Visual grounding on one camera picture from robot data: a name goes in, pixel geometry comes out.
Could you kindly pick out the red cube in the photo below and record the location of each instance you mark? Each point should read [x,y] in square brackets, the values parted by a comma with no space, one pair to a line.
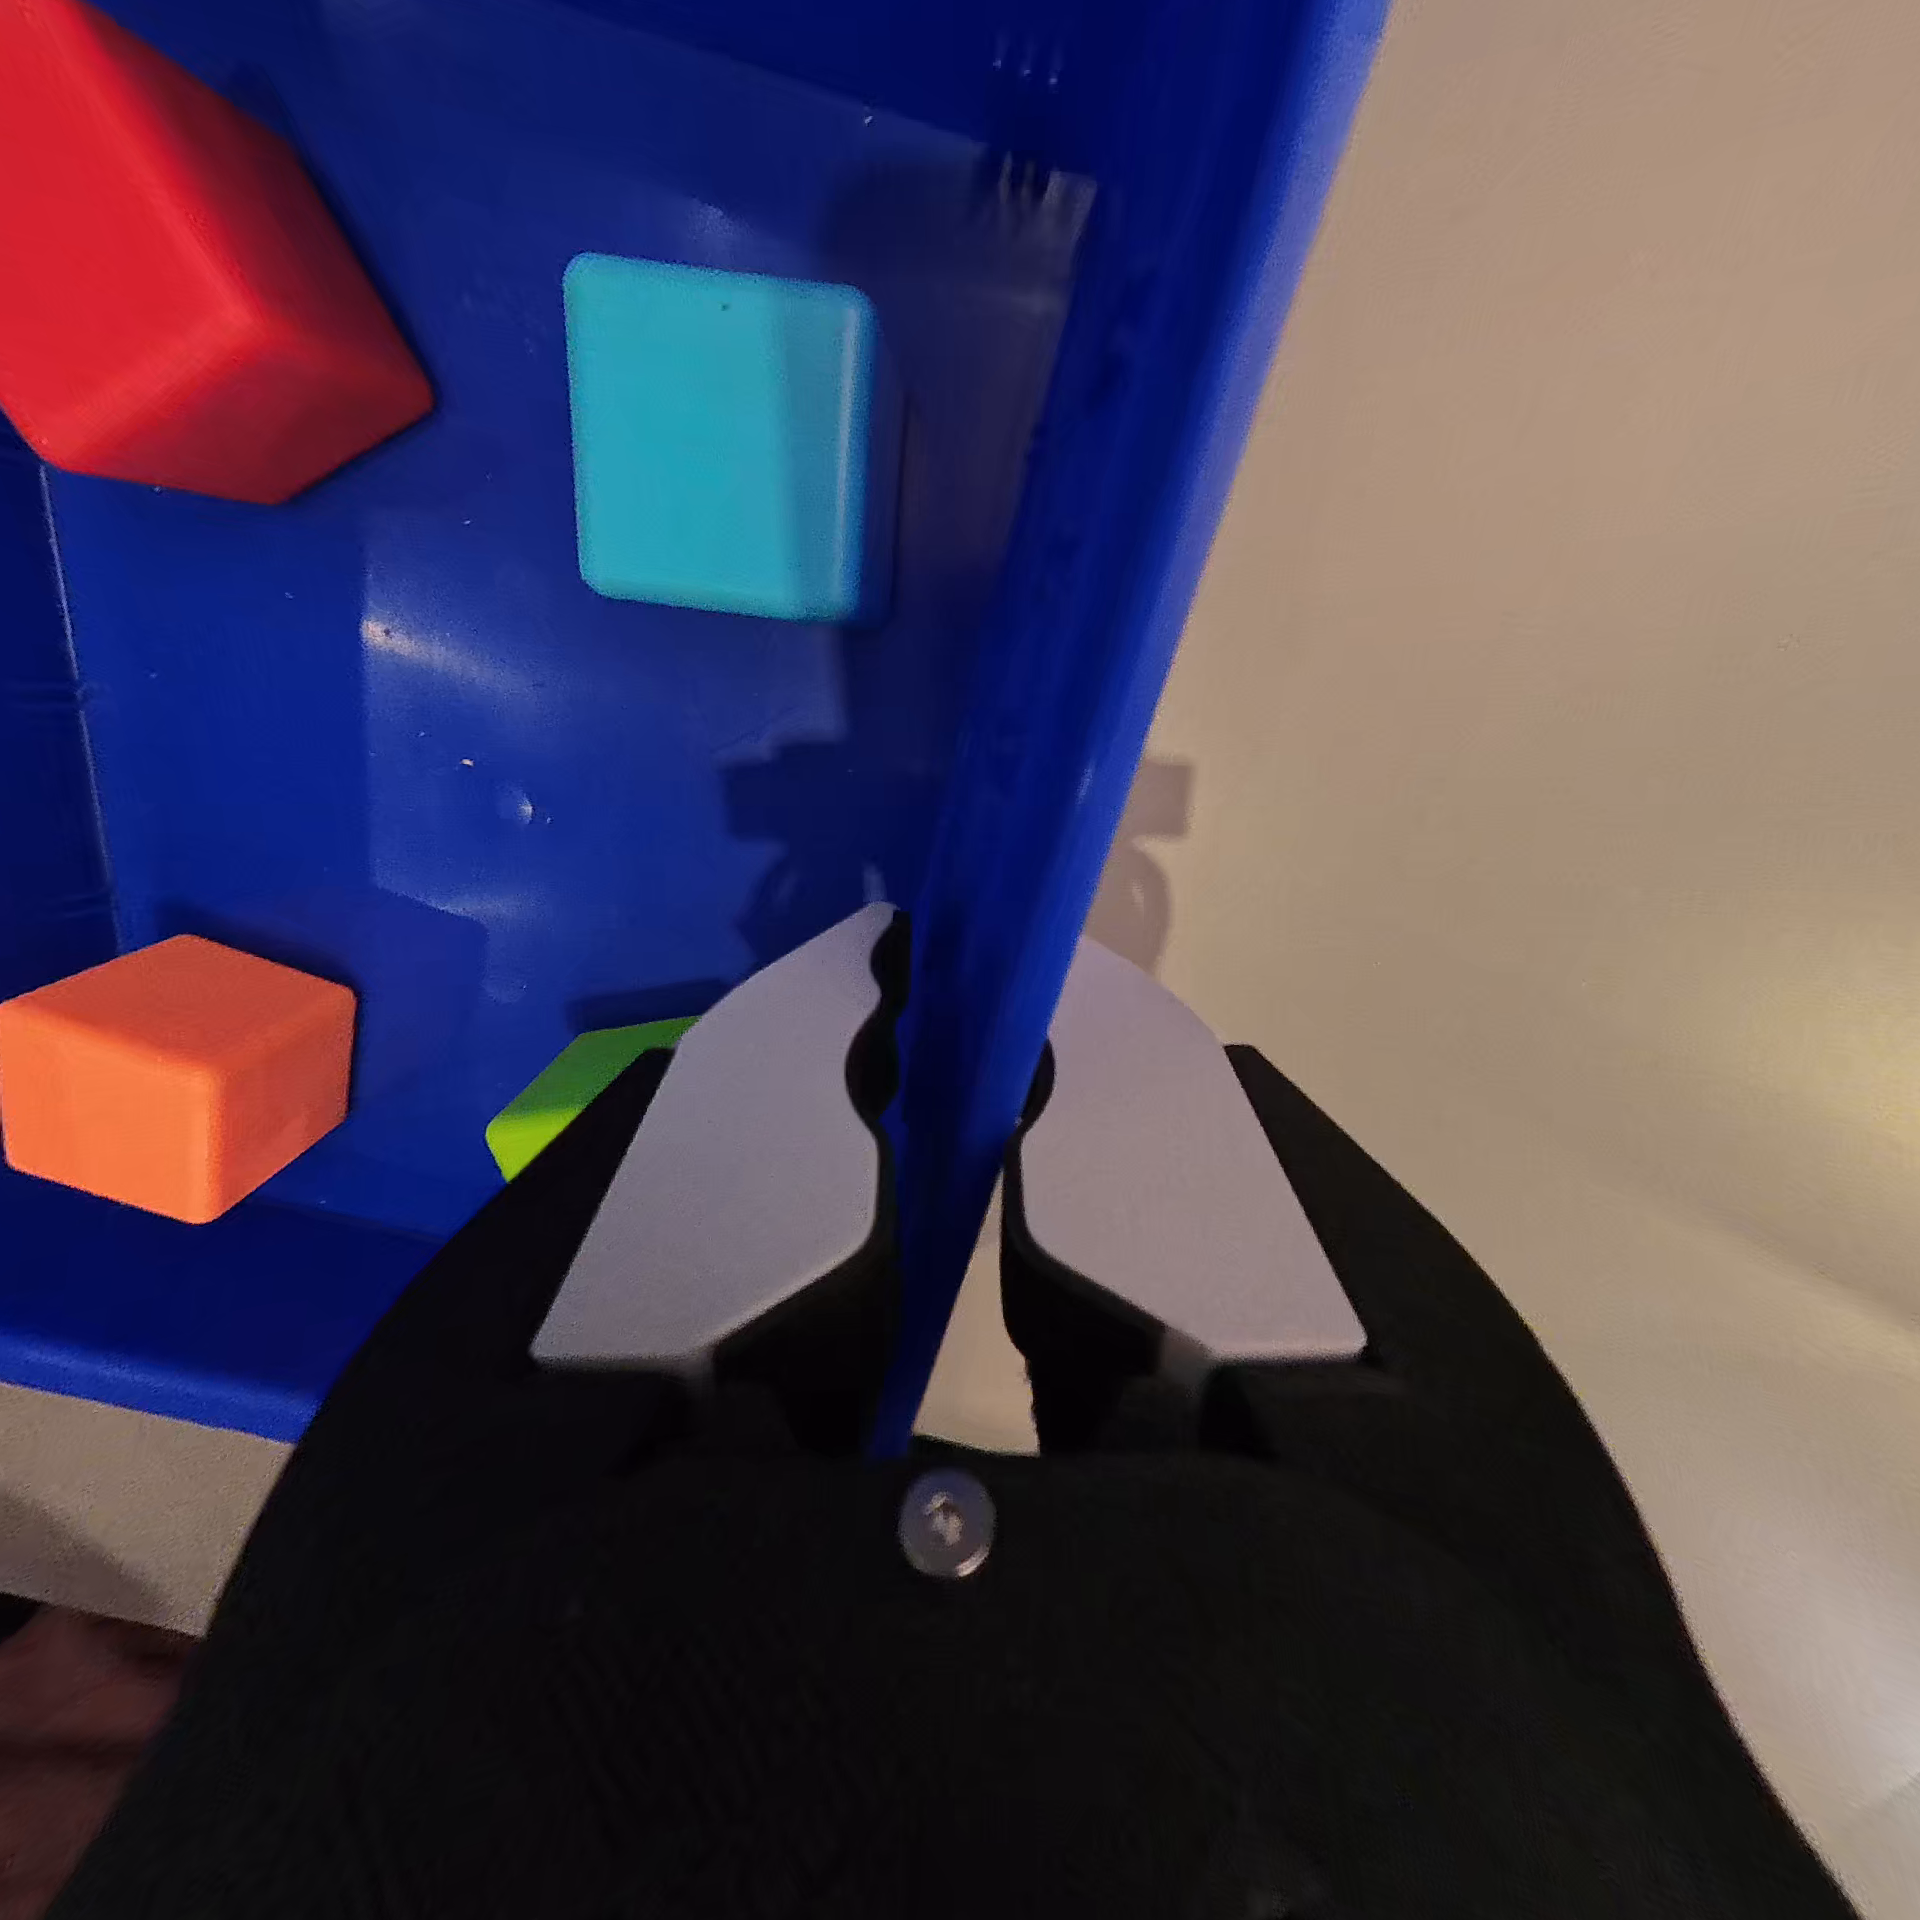
[166,271]

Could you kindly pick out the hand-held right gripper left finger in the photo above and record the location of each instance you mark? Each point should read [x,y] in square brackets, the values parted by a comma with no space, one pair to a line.
[735,1201]

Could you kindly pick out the light blue cube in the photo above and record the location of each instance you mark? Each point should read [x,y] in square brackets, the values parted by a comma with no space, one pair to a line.
[705,434]

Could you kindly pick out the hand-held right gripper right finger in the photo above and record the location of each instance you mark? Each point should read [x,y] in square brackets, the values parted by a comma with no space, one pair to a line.
[1184,1201]

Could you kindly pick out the orange cube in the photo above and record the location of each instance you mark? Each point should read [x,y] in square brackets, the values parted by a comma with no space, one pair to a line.
[166,1072]

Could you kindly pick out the blue plastic bin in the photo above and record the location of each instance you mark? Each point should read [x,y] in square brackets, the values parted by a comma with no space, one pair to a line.
[525,751]

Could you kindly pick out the green cube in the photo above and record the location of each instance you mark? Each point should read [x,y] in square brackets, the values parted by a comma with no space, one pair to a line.
[562,1096]

